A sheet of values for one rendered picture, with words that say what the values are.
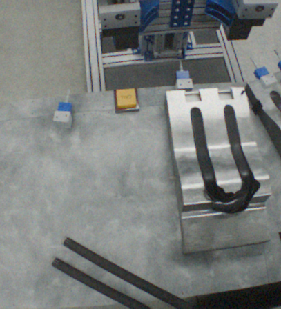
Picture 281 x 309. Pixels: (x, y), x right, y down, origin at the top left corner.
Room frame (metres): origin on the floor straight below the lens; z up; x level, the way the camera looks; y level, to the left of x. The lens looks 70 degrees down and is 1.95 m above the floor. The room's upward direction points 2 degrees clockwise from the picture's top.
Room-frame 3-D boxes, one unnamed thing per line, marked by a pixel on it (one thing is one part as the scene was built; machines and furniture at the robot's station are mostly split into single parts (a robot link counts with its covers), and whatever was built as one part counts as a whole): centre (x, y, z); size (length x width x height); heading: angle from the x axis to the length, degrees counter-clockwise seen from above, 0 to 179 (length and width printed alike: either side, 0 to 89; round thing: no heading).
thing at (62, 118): (0.56, 0.25, 0.83); 0.13 x 0.05 x 0.05; 177
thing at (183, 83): (0.69, -0.14, 0.83); 0.13 x 0.05 x 0.05; 6
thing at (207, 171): (0.38, -0.24, 0.92); 0.35 x 0.16 x 0.09; 7
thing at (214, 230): (0.36, -0.24, 0.87); 0.50 x 0.26 x 0.14; 7
